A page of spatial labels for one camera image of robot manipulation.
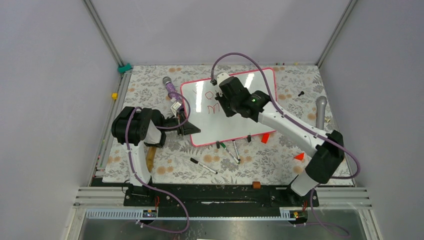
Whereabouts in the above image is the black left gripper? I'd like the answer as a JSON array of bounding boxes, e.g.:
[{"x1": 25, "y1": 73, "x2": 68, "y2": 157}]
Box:
[{"x1": 159, "y1": 111, "x2": 201, "y2": 136}]

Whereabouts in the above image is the pink framed whiteboard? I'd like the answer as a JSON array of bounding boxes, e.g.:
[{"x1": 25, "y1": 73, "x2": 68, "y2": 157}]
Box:
[{"x1": 180, "y1": 78, "x2": 274, "y2": 147}]

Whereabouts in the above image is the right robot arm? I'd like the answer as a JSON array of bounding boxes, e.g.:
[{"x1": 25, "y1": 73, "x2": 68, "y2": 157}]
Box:
[{"x1": 210, "y1": 73, "x2": 345, "y2": 206}]

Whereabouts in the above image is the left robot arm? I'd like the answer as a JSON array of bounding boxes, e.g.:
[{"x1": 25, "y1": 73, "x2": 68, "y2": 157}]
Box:
[{"x1": 111, "y1": 106, "x2": 201, "y2": 206}]

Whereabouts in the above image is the black capped marker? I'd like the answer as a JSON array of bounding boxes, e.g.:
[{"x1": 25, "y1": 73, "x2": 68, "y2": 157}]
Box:
[{"x1": 190, "y1": 157, "x2": 218, "y2": 175}]

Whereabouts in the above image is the green capped marker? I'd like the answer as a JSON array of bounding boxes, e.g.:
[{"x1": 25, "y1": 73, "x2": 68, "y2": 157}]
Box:
[{"x1": 219, "y1": 142, "x2": 240, "y2": 164}]

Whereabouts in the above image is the purple glitter microphone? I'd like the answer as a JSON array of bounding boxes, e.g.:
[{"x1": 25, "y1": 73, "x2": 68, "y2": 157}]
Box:
[{"x1": 162, "y1": 76, "x2": 182, "y2": 102}]

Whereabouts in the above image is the wooden rolling pin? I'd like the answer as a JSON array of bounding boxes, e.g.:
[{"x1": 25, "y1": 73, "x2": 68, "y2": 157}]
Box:
[{"x1": 145, "y1": 146, "x2": 157, "y2": 173}]

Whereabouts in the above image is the small orange red block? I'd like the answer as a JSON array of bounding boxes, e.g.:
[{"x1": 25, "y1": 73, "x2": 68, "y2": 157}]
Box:
[{"x1": 261, "y1": 133, "x2": 270, "y2": 144}]

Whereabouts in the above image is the blue capped marker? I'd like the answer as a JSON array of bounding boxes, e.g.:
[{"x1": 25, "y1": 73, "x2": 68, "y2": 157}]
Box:
[{"x1": 232, "y1": 140, "x2": 241, "y2": 162}]

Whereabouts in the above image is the brown small cube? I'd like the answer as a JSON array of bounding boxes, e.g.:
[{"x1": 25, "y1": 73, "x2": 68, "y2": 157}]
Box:
[{"x1": 252, "y1": 181, "x2": 261, "y2": 189}]

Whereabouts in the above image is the silver microphone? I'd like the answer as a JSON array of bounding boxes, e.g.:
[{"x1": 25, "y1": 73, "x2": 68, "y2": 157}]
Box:
[{"x1": 315, "y1": 96, "x2": 328, "y2": 130}]

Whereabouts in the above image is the red triangular block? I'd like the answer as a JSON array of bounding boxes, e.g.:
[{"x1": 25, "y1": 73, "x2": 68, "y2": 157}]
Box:
[{"x1": 293, "y1": 152, "x2": 305, "y2": 161}]

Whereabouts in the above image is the teal corner clamp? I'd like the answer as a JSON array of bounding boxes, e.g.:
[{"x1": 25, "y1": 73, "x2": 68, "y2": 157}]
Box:
[{"x1": 117, "y1": 63, "x2": 133, "y2": 74}]

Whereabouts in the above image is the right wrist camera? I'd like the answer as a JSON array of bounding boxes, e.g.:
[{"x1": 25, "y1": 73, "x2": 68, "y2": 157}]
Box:
[{"x1": 210, "y1": 72, "x2": 230, "y2": 86}]

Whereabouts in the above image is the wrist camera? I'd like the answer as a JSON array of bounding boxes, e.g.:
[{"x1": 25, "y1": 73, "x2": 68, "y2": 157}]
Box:
[
  {"x1": 210, "y1": 72, "x2": 230, "y2": 86},
  {"x1": 170, "y1": 101, "x2": 182, "y2": 116}
]

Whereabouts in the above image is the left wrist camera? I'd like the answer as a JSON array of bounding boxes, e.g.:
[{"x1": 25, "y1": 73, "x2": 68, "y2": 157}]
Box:
[{"x1": 170, "y1": 101, "x2": 182, "y2": 116}]

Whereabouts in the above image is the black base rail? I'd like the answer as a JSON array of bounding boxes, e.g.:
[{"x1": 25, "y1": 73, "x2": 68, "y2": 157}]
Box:
[{"x1": 123, "y1": 183, "x2": 320, "y2": 218}]

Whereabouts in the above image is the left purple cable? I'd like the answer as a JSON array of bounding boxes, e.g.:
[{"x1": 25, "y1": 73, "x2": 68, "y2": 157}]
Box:
[{"x1": 124, "y1": 92, "x2": 193, "y2": 235}]

